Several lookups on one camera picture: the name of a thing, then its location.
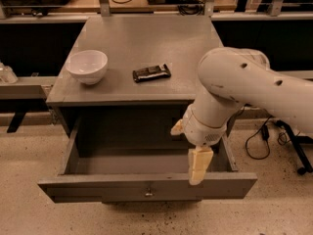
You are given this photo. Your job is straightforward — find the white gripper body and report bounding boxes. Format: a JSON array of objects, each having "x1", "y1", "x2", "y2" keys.
[{"x1": 182, "y1": 105, "x2": 227, "y2": 146}]

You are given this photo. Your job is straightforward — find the white ceramic bowl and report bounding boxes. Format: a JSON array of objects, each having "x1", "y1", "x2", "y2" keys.
[{"x1": 66, "y1": 50, "x2": 109, "y2": 85}]

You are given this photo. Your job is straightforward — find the grey metal rail frame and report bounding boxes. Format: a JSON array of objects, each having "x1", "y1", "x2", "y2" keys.
[{"x1": 0, "y1": 0, "x2": 313, "y2": 100}]

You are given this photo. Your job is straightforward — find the black stand leg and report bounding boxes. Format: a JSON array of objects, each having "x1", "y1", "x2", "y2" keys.
[{"x1": 276, "y1": 120, "x2": 313, "y2": 175}]

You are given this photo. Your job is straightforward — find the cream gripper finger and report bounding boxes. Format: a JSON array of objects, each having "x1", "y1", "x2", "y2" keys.
[
  {"x1": 188, "y1": 146, "x2": 213, "y2": 185},
  {"x1": 170, "y1": 119, "x2": 183, "y2": 136}
]

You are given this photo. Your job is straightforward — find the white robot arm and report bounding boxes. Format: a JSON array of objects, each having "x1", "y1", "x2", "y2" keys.
[{"x1": 171, "y1": 47, "x2": 313, "y2": 185}]

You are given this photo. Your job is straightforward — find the black floor cable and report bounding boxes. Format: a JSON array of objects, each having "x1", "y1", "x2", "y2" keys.
[{"x1": 245, "y1": 116, "x2": 301, "y2": 161}]

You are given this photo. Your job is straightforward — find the black snack bar wrapper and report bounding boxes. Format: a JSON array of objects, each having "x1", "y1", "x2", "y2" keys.
[{"x1": 132, "y1": 64, "x2": 171, "y2": 83}]

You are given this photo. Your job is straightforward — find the grey top drawer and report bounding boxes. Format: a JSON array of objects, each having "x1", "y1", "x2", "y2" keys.
[{"x1": 38, "y1": 116, "x2": 257, "y2": 203}]

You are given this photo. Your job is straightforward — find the grey drawer cabinet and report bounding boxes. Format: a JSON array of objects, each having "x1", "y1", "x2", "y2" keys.
[{"x1": 45, "y1": 14, "x2": 244, "y2": 159}]

